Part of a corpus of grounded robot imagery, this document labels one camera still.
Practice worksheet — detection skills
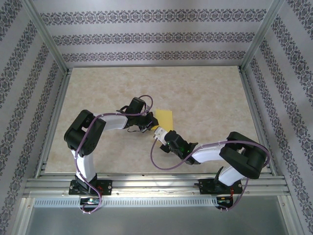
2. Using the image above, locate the yellow paper sheet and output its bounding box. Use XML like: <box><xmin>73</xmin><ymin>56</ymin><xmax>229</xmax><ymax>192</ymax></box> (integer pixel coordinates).
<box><xmin>155</xmin><ymin>109</ymin><xmax>174</xmax><ymax>132</ymax></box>

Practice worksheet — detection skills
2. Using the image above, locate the grey metal panel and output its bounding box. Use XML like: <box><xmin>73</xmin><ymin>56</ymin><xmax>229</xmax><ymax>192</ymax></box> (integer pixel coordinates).
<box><xmin>18</xmin><ymin>197</ymin><xmax>296</xmax><ymax>235</ymax></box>

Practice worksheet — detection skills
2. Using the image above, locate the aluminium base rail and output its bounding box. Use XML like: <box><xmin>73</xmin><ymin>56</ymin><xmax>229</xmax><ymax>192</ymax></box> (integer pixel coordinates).
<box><xmin>24</xmin><ymin>174</ymin><xmax>291</xmax><ymax>197</ymax></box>

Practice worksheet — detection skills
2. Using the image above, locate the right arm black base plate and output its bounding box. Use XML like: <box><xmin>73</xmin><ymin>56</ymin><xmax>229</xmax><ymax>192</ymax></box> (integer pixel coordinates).
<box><xmin>198</xmin><ymin>178</ymin><xmax>243</xmax><ymax>195</ymax></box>

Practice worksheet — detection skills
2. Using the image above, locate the slotted cable duct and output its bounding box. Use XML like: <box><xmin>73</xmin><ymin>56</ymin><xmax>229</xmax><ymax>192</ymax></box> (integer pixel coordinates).
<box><xmin>34</xmin><ymin>197</ymin><xmax>218</xmax><ymax>207</ymax></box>

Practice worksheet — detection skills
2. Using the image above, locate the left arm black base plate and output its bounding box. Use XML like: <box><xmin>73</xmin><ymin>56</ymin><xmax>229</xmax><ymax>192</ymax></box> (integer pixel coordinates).
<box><xmin>69</xmin><ymin>180</ymin><xmax>112</xmax><ymax>196</ymax></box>

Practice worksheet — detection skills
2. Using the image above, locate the aluminium side rail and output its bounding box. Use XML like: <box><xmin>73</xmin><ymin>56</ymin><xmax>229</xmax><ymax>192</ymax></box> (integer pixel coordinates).
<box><xmin>238</xmin><ymin>68</ymin><xmax>278</xmax><ymax>176</ymax></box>
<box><xmin>35</xmin><ymin>68</ymin><xmax>72</xmax><ymax>177</ymax></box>

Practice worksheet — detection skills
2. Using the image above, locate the aluminium corner post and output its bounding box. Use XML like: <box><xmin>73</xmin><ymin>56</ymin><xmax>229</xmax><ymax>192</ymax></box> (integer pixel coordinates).
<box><xmin>240</xmin><ymin>0</ymin><xmax>287</xmax><ymax>72</ymax></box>
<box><xmin>21</xmin><ymin>0</ymin><xmax>69</xmax><ymax>73</ymax></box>

